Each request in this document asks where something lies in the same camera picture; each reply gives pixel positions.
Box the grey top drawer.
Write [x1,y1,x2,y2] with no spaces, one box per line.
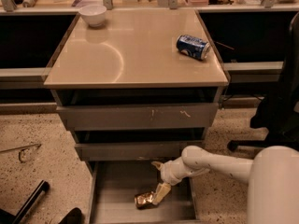
[57,103,218,131]

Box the white ceramic bowl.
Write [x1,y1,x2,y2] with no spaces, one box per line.
[78,5,107,27]

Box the blue soda can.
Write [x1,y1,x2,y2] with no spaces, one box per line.
[176,35,210,61]

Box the grey drawer cabinet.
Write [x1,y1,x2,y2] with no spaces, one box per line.
[43,7,230,224]

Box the metal hook on floor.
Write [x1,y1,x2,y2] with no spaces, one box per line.
[0,144,41,163]

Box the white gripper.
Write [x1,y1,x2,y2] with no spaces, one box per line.
[151,158,208,205]

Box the black office chair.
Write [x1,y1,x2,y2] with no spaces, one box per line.
[227,12,299,151]

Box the black chair base tip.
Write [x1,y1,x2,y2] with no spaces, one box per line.
[59,207,82,224]

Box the grey open bottom drawer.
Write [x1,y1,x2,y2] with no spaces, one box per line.
[86,161,199,224]

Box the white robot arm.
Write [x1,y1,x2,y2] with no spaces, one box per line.
[153,146,299,224]

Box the black chair leg left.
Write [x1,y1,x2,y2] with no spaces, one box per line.
[0,180,50,224]

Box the grey middle drawer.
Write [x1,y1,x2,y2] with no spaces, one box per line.
[75,140,205,161]

